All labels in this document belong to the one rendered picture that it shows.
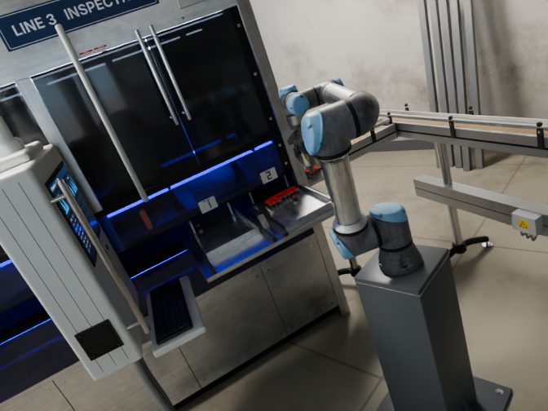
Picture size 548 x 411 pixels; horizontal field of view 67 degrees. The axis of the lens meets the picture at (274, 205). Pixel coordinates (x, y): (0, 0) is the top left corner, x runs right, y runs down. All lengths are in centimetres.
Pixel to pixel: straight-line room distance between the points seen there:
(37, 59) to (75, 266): 85
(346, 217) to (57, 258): 90
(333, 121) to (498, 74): 317
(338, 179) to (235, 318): 126
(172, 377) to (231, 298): 51
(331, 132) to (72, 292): 94
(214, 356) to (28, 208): 136
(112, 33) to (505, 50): 321
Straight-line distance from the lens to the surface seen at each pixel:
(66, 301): 150
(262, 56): 205
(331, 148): 118
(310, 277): 239
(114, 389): 236
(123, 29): 192
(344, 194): 128
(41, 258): 144
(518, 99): 427
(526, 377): 223
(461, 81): 390
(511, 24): 413
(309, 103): 156
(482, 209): 244
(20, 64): 191
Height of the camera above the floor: 168
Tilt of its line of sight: 22 degrees down
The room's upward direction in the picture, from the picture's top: 20 degrees counter-clockwise
